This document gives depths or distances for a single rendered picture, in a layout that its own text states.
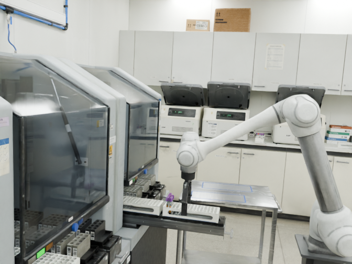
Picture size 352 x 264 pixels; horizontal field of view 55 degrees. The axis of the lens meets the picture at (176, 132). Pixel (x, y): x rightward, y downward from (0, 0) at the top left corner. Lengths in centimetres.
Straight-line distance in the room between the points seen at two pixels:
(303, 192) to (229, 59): 182
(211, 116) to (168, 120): 53
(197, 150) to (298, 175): 270
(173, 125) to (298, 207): 176
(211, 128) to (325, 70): 149
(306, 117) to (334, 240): 56
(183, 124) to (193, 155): 258
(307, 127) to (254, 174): 262
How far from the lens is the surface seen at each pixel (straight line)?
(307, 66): 437
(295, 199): 426
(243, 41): 435
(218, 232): 182
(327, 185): 167
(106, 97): 155
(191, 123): 409
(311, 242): 199
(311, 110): 153
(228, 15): 446
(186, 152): 154
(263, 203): 219
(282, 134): 408
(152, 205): 188
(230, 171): 413
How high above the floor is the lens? 150
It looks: 8 degrees down
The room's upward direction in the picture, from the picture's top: 3 degrees clockwise
